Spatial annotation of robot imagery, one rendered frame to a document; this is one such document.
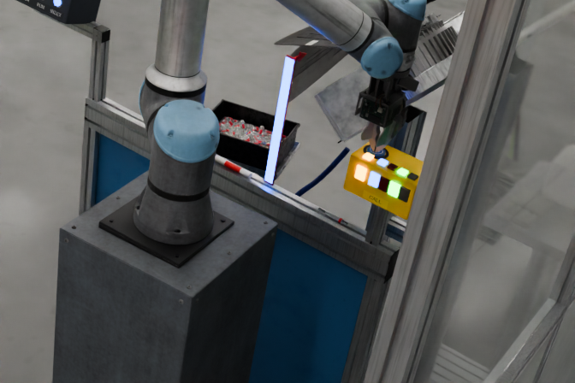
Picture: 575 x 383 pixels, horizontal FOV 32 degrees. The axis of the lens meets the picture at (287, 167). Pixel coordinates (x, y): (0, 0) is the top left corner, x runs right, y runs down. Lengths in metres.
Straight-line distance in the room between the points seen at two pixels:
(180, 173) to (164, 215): 0.09
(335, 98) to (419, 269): 1.51
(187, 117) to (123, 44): 3.04
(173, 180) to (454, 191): 0.95
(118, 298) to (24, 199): 1.85
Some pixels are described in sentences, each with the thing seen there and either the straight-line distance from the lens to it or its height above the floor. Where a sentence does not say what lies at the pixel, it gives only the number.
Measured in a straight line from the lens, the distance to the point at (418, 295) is 1.01.
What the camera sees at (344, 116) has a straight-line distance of 2.48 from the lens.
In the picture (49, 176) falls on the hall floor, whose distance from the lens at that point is 3.85.
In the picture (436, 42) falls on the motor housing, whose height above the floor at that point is 1.17.
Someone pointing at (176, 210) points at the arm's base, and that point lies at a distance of 1.85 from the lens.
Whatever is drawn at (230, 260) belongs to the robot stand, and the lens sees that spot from 1.88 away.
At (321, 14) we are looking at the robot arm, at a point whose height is 1.46.
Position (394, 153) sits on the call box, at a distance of 2.16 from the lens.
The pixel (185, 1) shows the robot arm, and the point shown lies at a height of 1.42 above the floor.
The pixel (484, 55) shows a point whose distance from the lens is 0.88.
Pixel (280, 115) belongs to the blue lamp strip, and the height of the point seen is 1.05.
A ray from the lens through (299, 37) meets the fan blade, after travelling 2.35.
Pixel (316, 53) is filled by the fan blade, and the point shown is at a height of 1.02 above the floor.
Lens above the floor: 2.15
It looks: 32 degrees down
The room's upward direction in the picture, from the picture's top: 11 degrees clockwise
